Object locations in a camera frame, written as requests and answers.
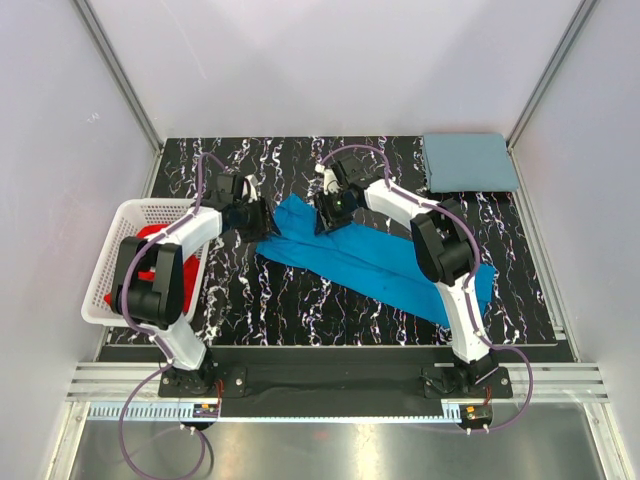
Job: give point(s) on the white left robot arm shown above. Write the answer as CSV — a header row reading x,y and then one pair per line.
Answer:
x,y
148,288

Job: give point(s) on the white plastic laundry basket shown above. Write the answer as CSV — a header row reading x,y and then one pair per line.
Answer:
x,y
132,216

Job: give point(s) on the right aluminium frame post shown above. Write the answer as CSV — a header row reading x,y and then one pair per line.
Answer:
x,y
568,39

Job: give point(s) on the left aluminium frame post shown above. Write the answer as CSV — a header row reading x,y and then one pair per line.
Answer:
x,y
109,56

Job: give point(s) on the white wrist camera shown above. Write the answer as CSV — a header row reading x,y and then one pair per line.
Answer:
x,y
250,188
330,182

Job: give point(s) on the bright blue t-shirt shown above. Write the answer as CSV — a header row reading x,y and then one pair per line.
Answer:
x,y
370,262

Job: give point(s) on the white toothed cable duct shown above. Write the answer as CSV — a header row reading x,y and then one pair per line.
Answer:
x,y
159,411

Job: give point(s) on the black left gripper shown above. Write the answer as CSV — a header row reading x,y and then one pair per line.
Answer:
x,y
264,225

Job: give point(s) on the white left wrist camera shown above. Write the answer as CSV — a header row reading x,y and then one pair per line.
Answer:
x,y
250,188

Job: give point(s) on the aluminium front rail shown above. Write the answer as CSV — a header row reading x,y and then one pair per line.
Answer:
x,y
560,383

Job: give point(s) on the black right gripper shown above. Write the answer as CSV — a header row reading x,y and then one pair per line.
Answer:
x,y
325,220

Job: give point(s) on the folded light blue t-shirt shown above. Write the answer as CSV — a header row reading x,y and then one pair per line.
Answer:
x,y
468,162

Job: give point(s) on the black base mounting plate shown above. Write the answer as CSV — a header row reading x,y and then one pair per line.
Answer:
x,y
293,383

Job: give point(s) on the red t-shirt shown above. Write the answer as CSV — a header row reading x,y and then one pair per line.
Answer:
x,y
191,267

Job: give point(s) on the aluminium frame post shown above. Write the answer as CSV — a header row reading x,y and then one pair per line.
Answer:
x,y
568,39
109,56

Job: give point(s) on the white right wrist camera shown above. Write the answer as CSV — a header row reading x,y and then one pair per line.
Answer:
x,y
330,182

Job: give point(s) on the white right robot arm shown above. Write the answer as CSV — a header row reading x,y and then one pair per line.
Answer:
x,y
445,249

